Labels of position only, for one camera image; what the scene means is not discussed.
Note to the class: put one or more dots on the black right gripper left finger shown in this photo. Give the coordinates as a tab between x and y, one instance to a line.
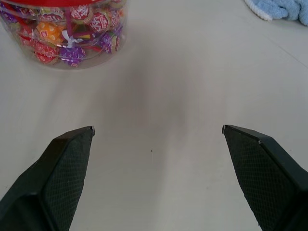
48	183

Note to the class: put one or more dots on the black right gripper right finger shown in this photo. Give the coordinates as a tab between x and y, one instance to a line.
264	178

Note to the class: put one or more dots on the purple candy wrapper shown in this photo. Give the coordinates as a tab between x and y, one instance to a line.
109	41
72	55

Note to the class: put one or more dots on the clear plastic lollipop jar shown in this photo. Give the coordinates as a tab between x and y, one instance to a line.
72	36

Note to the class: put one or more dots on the orange candy wrapper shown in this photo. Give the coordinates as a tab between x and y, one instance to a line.
50	31

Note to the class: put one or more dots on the blue fluffy cloth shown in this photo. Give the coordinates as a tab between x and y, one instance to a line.
284	9

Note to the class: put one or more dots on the red jar lid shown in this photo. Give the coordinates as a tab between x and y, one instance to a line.
72	1

